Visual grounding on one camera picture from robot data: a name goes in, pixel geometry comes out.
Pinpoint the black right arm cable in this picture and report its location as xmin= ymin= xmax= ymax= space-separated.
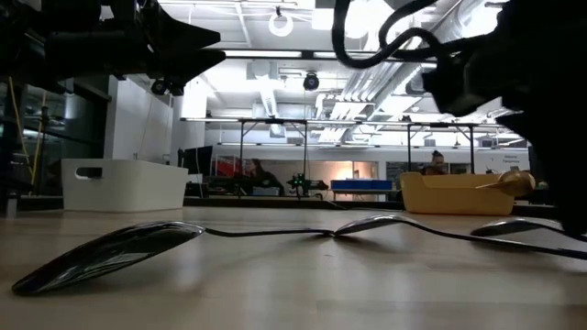
xmin=331 ymin=0 xmax=462 ymax=71

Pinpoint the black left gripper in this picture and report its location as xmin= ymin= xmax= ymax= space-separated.
xmin=123 ymin=0 xmax=227 ymax=98

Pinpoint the gold spoon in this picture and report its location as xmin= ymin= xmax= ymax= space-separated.
xmin=476 ymin=170 xmax=537 ymax=198

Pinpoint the yellow cable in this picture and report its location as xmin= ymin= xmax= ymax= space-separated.
xmin=7 ymin=76 xmax=52 ymax=184

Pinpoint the silver spoon right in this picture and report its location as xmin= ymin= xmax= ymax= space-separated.
xmin=333 ymin=214 xmax=587 ymax=261

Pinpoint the black monitor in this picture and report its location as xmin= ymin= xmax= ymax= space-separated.
xmin=177 ymin=145 xmax=215 ymax=178

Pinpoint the person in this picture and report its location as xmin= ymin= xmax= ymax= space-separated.
xmin=421 ymin=149 xmax=449 ymax=176
xmin=245 ymin=158 xmax=286 ymax=196

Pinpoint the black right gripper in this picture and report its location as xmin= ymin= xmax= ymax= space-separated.
xmin=420 ymin=45 xmax=587 ymax=138

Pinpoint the white plastic bin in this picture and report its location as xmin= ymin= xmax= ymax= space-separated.
xmin=61 ymin=158 xmax=191 ymax=214

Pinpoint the black spoon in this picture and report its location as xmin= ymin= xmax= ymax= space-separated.
xmin=9 ymin=221 xmax=334 ymax=297
xmin=471 ymin=218 xmax=587 ymax=244

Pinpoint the white ring lamp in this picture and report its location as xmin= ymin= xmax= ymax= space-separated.
xmin=267 ymin=5 xmax=295 ymax=39

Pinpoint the black table frame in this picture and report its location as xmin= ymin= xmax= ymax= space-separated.
xmin=405 ymin=121 xmax=477 ymax=175
xmin=237 ymin=117 xmax=309 ymax=198

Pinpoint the blue crate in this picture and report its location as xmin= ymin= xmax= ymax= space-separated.
xmin=329 ymin=179 xmax=394 ymax=192

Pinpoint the orange plastic bin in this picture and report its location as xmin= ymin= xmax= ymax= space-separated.
xmin=397 ymin=170 xmax=517 ymax=217

